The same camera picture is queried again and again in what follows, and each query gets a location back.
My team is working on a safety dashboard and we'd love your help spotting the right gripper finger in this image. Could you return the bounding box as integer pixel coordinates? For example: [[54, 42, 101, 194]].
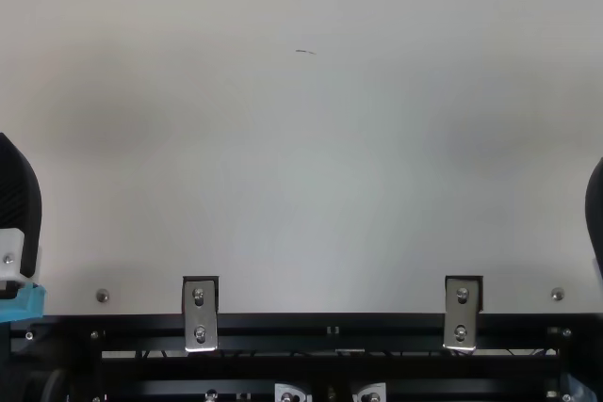
[[584, 155, 603, 286]]

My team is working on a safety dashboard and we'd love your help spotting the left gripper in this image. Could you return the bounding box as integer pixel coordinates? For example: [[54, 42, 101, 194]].
[[0, 132, 49, 324]]

